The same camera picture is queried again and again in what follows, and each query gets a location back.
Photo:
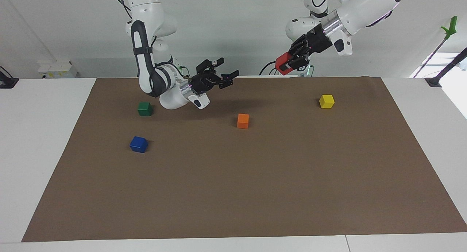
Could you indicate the yellow wooden cube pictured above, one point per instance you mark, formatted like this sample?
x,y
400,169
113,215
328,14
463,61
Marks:
x,y
326,101

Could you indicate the black clamp stand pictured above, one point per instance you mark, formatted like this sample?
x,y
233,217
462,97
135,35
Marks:
x,y
447,68

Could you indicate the brown paper table mat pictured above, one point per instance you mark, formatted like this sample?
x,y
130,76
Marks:
x,y
233,179

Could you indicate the green tipped pole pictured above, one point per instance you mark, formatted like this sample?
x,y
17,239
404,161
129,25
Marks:
x,y
436,47

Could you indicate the red wooden cube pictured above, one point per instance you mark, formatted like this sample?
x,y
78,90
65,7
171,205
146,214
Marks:
x,y
283,63

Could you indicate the green wooden cube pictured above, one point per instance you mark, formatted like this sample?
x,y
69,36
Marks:
x,y
145,109

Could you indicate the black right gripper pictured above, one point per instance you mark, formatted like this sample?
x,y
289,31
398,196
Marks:
x,y
204,82

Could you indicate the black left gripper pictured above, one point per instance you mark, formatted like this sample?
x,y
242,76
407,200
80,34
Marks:
x,y
318,40

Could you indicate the white power box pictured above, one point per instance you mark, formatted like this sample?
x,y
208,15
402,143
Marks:
x,y
58,69

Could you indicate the black table clamp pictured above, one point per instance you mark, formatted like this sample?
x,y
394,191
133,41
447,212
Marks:
x,y
7,80

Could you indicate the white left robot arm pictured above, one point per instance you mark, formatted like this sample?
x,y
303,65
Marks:
x,y
365,11

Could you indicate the orange wooden cube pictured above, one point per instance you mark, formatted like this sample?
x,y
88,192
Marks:
x,y
243,121

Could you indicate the blue wooden cube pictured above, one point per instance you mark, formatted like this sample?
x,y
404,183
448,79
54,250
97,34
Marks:
x,y
138,144

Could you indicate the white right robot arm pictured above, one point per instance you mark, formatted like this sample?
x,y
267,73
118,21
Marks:
x,y
146,33

